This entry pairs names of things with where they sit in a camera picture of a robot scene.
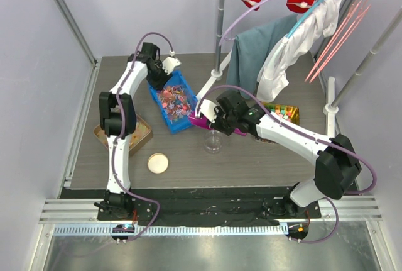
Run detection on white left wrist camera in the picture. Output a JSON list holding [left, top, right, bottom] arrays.
[[162, 50, 182, 75]]

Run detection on white shirt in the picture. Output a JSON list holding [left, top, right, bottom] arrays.
[[256, 0, 342, 102]]

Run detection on purple plastic scoop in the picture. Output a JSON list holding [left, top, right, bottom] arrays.
[[188, 113, 247, 136]]

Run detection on purple hanger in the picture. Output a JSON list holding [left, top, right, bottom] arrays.
[[218, 0, 271, 47]]

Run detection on pink hangers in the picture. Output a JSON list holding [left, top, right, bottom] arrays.
[[305, 0, 371, 83]]

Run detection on teal cloth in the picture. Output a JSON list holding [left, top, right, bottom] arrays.
[[226, 14, 297, 92]]

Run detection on gold tin of star candies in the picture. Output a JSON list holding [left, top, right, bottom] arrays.
[[252, 102, 300, 144]]

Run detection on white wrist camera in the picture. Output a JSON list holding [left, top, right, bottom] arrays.
[[195, 99, 217, 123], [162, 50, 182, 75]]

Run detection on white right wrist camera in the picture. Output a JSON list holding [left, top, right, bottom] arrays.
[[195, 99, 217, 123]]

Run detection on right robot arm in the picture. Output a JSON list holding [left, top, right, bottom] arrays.
[[210, 90, 362, 218]]

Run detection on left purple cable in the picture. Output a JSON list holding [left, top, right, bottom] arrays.
[[106, 31, 175, 243]]

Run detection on pile of lollipop candies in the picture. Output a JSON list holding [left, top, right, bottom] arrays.
[[158, 85, 192, 123]]

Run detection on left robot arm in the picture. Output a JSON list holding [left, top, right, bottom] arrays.
[[94, 42, 174, 221]]

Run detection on clear plastic jar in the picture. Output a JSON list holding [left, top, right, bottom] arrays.
[[204, 130, 223, 154]]

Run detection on blue hanger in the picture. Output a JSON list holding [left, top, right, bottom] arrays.
[[285, 0, 324, 39]]

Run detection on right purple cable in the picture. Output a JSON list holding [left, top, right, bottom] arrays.
[[196, 84, 378, 243]]

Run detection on white cable duct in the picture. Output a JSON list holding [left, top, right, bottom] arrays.
[[53, 223, 288, 236]]

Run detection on brown tin of candies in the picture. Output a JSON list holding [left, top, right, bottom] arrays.
[[93, 114, 153, 157]]

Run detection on cream jar lid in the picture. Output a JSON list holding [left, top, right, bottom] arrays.
[[147, 153, 169, 174]]

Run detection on grey clothes rack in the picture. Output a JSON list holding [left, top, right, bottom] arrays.
[[197, 0, 401, 137]]

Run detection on purple cable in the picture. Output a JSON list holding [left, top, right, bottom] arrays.
[[196, 84, 378, 243], [106, 31, 175, 243]]

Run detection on blue plastic bin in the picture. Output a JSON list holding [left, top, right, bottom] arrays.
[[148, 70, 198, 134]]

